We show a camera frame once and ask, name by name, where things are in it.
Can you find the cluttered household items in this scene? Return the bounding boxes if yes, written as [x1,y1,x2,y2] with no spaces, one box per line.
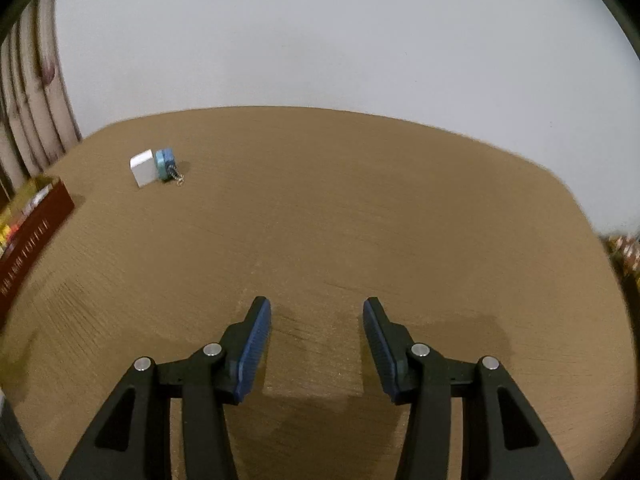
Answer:
[600,232,640,283]

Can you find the white cube black zigzag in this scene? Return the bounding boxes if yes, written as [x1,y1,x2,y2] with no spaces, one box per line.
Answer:
[130,150,157,189]

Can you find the blue round tape measure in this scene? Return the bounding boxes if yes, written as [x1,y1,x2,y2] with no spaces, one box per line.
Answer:
[155,147,187,184]

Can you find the red tin box gold inside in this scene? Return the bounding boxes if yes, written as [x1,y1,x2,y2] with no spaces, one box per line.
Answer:
[0,175,76,331]

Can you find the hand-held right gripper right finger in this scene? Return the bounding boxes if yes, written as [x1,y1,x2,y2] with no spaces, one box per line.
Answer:
[362,296,576,480]

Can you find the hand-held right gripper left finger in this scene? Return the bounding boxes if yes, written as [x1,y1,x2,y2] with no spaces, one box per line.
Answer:
[59,296,272,480]

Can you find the beige patterned curtain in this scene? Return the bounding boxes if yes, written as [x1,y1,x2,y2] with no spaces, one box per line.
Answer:
[0,0,83,186]

